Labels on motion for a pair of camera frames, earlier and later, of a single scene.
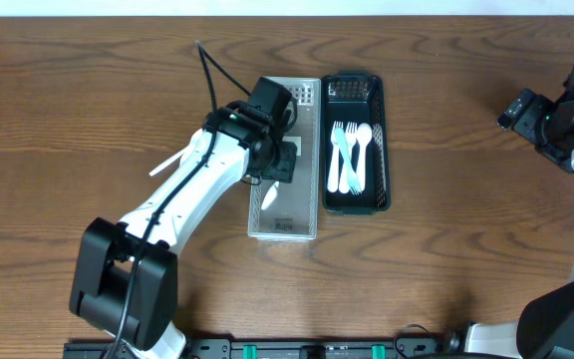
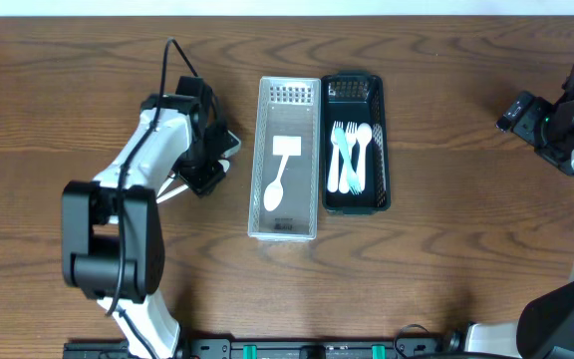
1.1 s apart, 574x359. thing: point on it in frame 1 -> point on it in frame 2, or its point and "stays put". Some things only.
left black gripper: x=283 y=163 -> x=203 y=176
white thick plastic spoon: x=364 y=136 stays put
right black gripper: x=518 y=112 stays put
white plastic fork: x=351 y=130 stays put
